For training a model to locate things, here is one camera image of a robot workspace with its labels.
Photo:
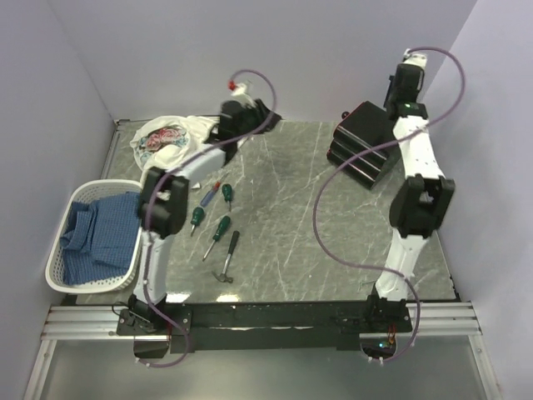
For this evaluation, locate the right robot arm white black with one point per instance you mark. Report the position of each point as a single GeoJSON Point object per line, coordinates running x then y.
{"type": "Point", "coordinates": [419, 207]}

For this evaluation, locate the white floral t-shirt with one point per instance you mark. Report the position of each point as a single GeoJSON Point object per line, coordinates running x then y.
{"type": "Point", "coordinates": [165, 141]}

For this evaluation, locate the green long screwdriver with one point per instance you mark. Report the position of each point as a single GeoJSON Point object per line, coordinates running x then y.
{"type": "Point", "coordinates": [222, 228]}

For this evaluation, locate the green screwdriver upper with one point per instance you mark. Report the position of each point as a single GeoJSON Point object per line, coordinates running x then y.
{"type": "Point", "coordinates": [227, 192]}

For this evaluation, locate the white laundry basket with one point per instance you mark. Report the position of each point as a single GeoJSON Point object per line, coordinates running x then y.
{"type": "Point", "coordinates": [87, 193]}

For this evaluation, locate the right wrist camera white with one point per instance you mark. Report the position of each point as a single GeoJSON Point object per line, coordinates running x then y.
{"type": "Point", "coordinates": [416, 58]}

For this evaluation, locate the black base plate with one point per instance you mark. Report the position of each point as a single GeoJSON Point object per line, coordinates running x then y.
{"type": "Point", "coordinates": [265, 325]}

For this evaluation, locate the green stubby screwdriver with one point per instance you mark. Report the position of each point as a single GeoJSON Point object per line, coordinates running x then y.
{"type": "Point", "coordinates": [198, 215]}

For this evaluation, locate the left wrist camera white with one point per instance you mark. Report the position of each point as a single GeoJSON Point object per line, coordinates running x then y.
{"type": "Point", "coordinates": [240, 93]}

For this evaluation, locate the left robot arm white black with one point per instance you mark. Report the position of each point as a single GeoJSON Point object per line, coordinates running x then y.
{"type": "Point", "coordinates": [163, 204]}

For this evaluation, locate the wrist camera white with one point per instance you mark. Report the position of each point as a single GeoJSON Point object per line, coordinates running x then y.
{"type": "Point", "coordinates": [240, 93]}
{"type": "Point", "coordinates": [416, 58]}

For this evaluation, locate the black handled hammer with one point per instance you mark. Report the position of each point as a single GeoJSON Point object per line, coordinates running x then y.
{"type": "Point", "coordinates": [222, 277]}

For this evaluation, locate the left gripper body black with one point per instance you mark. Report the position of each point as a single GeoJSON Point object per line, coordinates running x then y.
{"type": "Point", "coordinates": [252, 119]}

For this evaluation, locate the blue red screwdriver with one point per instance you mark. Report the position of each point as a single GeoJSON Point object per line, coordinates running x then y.
{"type": "Point", "coordinates": [212, 192]}

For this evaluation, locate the aluminium rail frame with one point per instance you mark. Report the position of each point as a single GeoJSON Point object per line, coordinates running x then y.
{"type": "Point", "coordinates": [100, 322]}

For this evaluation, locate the blue checked shirt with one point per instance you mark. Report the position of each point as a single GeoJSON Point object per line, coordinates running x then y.
{"type": "Point", "coordinates": [99, 239]}

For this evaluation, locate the black drawer cabinet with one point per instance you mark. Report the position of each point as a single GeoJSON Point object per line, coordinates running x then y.
{"type": "Point", "coordinates": [365, 127]}

